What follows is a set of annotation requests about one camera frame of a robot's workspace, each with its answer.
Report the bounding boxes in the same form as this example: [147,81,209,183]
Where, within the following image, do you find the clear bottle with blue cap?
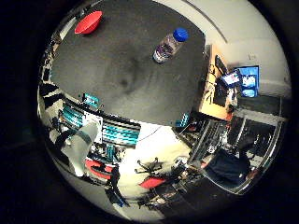
[151,27,190,64]

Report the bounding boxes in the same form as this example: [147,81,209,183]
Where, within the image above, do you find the cluttered parts shelf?
[89,143,125,164]

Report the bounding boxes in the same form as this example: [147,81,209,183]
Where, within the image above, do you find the red office chair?
[138,175,168,190]
[85,158,115,181]

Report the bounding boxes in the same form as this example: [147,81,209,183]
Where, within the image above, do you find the black star chair base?
[134,157,164,175]

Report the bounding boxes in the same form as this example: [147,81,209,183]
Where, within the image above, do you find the small teal box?
[178,112,191,128]

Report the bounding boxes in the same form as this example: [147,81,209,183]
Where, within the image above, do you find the red plastic bowl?
[74,10,104,35]

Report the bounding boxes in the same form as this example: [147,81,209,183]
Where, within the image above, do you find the person in dark clothes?
[205,136,257,189]

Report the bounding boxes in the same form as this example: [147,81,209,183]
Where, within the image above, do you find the small lit tablet screen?
[221,71,243,88]

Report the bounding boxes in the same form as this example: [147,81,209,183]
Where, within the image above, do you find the computer monitor with blue screen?
[234,64,261,99]

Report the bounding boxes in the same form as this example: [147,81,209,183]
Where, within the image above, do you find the metal frame shelf rack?
[186,116,281,175]

